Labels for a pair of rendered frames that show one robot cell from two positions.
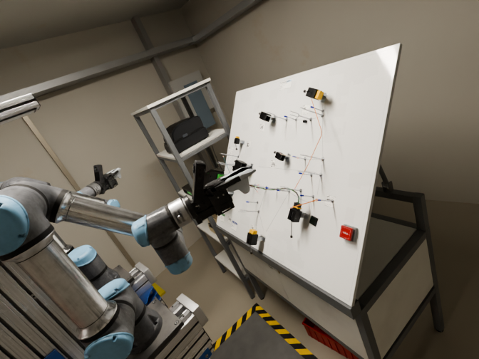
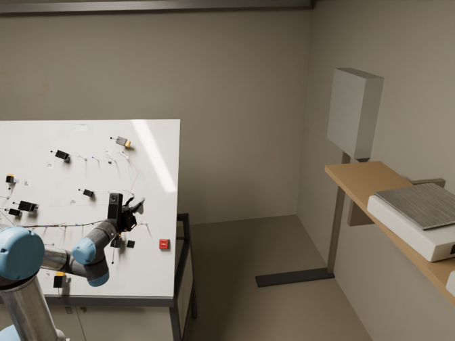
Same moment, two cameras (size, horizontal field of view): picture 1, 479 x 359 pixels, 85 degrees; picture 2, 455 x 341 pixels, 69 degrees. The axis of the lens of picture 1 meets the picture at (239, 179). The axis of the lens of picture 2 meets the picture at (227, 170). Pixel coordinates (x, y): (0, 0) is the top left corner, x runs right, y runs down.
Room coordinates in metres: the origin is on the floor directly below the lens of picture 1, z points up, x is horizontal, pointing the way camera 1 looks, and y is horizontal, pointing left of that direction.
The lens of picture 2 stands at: (-0.18, 0.83, 2.26)
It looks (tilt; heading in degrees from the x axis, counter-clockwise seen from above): 26 degrees down; 298
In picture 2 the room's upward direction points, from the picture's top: 1 degrees counter-clockwise
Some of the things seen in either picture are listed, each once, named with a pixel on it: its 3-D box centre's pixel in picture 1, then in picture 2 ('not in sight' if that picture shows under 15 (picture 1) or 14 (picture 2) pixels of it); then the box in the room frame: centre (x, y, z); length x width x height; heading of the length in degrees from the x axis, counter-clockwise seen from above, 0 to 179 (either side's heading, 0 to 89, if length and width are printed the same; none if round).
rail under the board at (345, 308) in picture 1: (266, 255); (70, 297); (1.26, 0.04, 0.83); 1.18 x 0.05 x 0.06; 25
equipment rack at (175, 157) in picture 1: (216, 194); not in sight; (2.19, 0.25, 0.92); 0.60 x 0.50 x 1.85; 25
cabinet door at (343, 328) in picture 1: (314, 303); (126, 324); (1.02, -0.09, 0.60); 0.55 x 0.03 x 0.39; 25
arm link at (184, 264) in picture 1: (173, 250); (92, 268); (0.67, 0.26, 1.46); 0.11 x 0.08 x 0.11; 10
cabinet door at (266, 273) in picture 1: (256, 263); (36, 322); (1.52, 0.14, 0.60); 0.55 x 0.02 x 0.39; 25
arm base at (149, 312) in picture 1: (135, 323); not in sight; (0.74, 0.54, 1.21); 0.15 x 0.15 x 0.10
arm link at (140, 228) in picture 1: (156, 226); (91, 246); (0.65, 0.26, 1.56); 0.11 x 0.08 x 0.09; 100
